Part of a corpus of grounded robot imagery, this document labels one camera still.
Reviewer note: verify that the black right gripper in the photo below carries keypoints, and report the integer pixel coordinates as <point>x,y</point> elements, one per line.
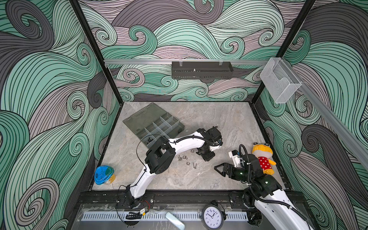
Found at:
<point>225,166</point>

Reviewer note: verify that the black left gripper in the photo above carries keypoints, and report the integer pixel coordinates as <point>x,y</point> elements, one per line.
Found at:
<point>207,158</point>

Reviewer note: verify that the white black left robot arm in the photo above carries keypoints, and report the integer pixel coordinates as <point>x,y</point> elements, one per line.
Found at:
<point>161,154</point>

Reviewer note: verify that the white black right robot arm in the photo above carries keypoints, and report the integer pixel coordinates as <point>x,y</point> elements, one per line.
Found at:
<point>263,193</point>

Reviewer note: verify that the yellow frog plush toy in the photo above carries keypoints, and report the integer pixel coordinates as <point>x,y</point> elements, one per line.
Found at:
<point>264,153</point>

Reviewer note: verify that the white round clock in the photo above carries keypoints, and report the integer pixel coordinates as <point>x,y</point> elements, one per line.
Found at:
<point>212,218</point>

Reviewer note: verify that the grey compartment organizer box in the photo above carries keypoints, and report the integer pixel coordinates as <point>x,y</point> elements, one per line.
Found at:
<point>151,122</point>

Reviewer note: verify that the white oblong remote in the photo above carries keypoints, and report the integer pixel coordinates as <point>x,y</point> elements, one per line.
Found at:
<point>175,221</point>

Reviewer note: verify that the blue lid fruit cup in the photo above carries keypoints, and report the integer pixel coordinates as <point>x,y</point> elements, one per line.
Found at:
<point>104,175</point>

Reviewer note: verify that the black wall tray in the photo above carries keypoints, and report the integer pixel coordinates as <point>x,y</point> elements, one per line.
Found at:
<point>202,70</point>

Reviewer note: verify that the clear plastic wall holder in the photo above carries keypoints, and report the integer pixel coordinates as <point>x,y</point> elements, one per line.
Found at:
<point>280,80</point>

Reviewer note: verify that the aluminium rail bar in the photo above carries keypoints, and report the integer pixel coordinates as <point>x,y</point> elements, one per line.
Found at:
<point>145,61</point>

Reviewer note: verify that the white perforated cable duct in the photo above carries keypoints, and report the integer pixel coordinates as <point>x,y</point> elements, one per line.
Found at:
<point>157,216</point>

